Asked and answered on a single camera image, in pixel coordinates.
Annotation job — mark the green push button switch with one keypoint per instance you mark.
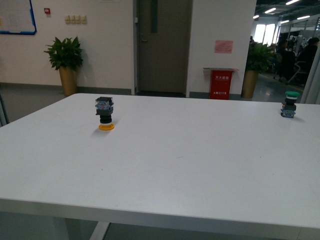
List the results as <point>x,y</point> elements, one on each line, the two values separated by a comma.
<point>288,109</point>

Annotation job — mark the potted plant gold vase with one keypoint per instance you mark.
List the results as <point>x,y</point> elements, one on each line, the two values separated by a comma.
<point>65,56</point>
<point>258,61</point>

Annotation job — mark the grey door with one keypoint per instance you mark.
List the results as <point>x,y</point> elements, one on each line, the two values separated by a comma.
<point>163,46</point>

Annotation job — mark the red fire alarm box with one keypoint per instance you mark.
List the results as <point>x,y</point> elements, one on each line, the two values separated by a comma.
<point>47,11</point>

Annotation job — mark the red fire extinguisher cabinet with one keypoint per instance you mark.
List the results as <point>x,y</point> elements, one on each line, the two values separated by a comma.
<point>220,82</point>

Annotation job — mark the blue framed notice board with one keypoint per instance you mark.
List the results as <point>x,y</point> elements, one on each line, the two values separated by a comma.
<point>17,18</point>

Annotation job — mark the left potted plant gold vase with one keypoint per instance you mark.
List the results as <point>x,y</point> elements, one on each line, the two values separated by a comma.
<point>65,56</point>

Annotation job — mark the yellow push button switch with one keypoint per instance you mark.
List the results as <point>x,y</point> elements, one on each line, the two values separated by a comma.
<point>104,108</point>

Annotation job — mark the pink paper notice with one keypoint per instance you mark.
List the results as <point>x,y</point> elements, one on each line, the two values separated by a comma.
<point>223,46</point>

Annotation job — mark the beige wall switch row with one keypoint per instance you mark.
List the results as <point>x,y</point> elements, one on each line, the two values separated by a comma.
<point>75,19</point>

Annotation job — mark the white table leg frame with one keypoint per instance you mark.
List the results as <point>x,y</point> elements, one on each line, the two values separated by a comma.
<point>78,229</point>

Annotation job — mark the seated person in black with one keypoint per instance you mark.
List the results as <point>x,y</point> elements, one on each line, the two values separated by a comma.
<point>305,60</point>

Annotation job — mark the right potted plant gold vase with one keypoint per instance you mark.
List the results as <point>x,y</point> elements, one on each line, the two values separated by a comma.
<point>258,61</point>

